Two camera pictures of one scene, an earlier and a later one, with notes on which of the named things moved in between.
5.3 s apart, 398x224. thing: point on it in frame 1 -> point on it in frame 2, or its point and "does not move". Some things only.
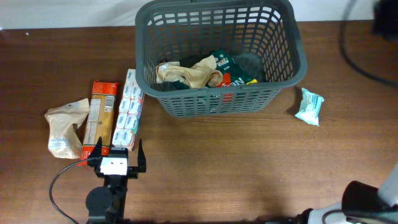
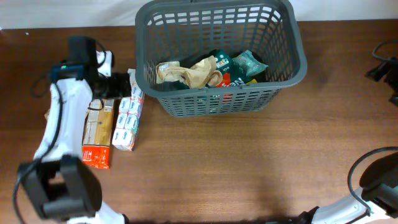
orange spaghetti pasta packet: (100, 119) does not move
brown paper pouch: (199, 75) does not move
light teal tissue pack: (310, 107) -> (250, 65)
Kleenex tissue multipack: (125, 131) does not move
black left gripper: (132, 172) -> (122, 86)
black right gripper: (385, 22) -> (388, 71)
